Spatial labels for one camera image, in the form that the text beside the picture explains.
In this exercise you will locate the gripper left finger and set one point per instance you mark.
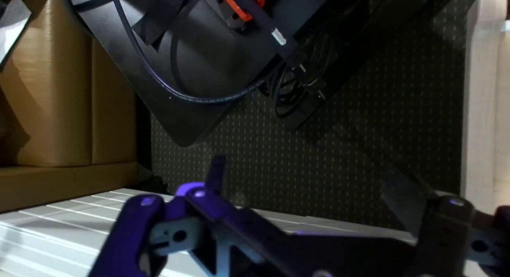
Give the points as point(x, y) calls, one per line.
point(207, 221)

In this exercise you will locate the white slatted pull out table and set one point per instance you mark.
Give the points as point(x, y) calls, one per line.
point(59, 233)

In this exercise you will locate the white paper sheet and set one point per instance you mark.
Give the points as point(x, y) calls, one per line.
point(12, 24)

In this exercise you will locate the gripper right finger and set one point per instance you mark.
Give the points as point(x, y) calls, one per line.
point(446, 237)

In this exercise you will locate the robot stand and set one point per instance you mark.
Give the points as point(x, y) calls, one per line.
point(207, 50)

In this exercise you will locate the flat brown cardboard box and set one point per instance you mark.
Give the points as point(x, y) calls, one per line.
point(59, 185)

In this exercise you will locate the white cabinet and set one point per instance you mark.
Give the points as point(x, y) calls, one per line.
point(484, 93)

